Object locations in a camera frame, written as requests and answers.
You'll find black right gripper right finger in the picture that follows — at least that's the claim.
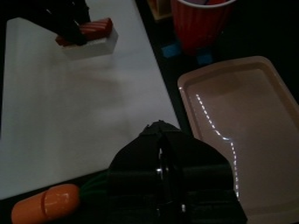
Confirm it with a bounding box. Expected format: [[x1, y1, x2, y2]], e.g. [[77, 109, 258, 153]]
[[161, 121, 248, 224]]

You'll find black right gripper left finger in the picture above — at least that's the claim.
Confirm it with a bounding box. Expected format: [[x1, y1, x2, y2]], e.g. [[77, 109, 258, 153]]
[[107, 121, 164, 224]]

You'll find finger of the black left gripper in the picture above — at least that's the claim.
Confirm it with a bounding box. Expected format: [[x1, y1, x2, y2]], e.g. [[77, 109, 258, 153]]
[[71, 0, 92, 25], [19, 0, 89, 46]]

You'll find red toy salmon slice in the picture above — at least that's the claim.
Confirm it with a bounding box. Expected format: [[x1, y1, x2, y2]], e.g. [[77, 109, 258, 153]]
[[53, 17, 115, 47]]

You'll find white toy rice block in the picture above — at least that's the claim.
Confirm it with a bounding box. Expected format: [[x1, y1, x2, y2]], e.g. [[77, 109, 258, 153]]
[[60, 27, 120, 60]]

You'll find pink plastic tray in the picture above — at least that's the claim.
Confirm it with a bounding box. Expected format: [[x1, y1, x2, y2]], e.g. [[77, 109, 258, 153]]
[[176, 55, 299, 224]]

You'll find orange toy carrot green top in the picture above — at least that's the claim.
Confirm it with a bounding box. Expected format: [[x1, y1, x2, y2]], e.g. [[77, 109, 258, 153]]
[[11, 171, 112, 224]]

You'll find blue tape piece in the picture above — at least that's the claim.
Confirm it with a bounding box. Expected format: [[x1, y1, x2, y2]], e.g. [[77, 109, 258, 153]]
[[196, 52, 215, 66], [161, 42, 183, 59]]

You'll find white cutting board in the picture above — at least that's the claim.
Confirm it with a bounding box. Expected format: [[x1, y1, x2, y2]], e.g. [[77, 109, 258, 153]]
[[0, 0, 183, 200]]

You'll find red plastic cup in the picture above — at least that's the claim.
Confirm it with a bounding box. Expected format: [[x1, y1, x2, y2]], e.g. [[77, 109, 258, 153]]
[[169, 0, 239, 56]]

